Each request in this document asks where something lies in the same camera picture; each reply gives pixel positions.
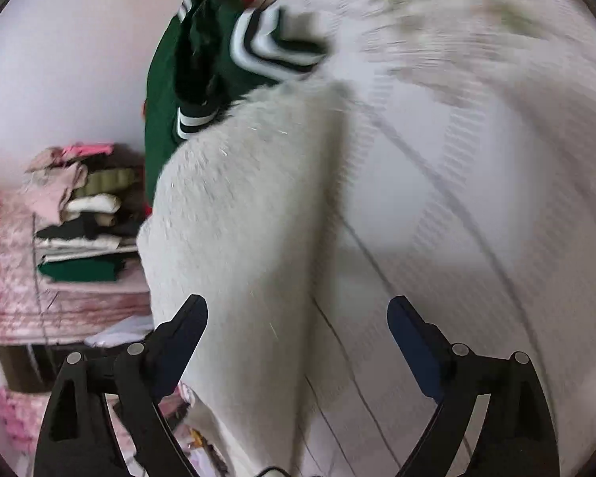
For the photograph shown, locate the white fluffy fleece garment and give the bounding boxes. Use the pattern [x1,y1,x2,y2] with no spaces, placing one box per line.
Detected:
[137,78,345,476]

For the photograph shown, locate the stack of folded clothes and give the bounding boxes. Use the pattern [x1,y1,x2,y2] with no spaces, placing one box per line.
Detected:
[22,143,147,294]

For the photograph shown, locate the pink floral curtain cover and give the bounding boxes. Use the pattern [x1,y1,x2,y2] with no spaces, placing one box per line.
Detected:
[0,185,190,458]

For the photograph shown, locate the white quilted bed mat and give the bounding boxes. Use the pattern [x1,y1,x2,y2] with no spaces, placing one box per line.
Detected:
[260,0,596,476]

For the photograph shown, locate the green varsity jacket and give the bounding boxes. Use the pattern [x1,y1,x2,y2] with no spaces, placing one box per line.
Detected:
[144,0,327,205]

